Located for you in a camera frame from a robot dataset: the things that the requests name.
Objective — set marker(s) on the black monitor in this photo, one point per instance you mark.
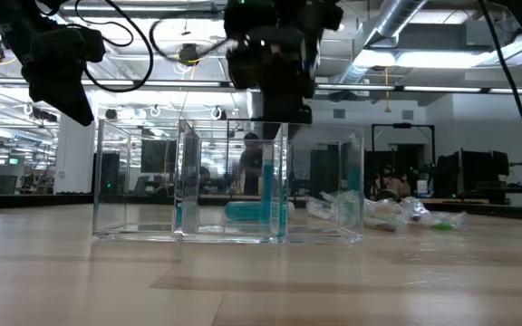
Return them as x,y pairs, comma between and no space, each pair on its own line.
159,156

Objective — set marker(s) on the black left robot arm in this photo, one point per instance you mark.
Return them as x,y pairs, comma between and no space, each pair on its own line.
12,18

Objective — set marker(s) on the white building pillar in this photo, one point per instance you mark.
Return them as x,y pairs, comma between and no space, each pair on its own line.
73,158

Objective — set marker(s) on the black workstation equipment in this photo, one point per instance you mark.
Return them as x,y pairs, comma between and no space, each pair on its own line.
474,169

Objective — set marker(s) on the silver spiral ceiling duct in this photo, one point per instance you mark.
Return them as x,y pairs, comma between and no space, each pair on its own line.
397,16

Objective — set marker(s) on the person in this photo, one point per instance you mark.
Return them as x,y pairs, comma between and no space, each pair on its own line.
392,183
251,165

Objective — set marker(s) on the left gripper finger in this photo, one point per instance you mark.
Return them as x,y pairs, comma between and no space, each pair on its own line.
68,104

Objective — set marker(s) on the orange hanging pendant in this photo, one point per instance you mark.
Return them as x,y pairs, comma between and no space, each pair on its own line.
387,108

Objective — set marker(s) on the black gantry frame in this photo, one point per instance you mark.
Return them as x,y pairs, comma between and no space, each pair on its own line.
401,125

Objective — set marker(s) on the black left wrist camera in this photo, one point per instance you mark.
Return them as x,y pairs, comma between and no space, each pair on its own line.
91,43

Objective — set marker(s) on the long ceiling light rail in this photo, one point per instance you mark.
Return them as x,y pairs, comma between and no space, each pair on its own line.
379,87

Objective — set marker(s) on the clear acrylic organizer box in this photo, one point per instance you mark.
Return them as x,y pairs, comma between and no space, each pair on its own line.
188,217

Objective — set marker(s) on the teal mouthwash bottle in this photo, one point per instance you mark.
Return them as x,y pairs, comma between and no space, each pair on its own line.
243,211

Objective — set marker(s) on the black cabinet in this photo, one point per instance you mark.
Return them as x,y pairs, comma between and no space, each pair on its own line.
109,174

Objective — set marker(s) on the green exit sign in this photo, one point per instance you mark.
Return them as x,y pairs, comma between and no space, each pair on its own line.
14,160

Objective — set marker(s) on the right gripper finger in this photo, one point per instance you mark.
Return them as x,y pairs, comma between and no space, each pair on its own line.
299,108
274,108

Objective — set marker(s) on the small white bottle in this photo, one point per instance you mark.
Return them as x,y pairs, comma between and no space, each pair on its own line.
422,188

